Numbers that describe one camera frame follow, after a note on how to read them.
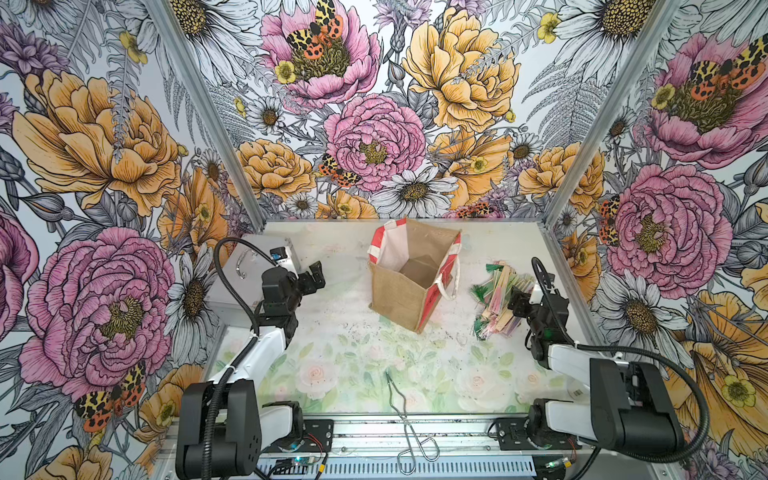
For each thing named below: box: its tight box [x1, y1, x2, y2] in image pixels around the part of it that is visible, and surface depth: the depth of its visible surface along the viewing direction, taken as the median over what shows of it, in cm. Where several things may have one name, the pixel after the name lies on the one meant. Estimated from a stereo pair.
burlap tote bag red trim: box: [368, 218, 462, 334], surface depth 91 cm
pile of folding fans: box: [470, 260, 535, 341], surface depth 96 cm
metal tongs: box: [385, 370, 440, 475], surface depth 76 cm
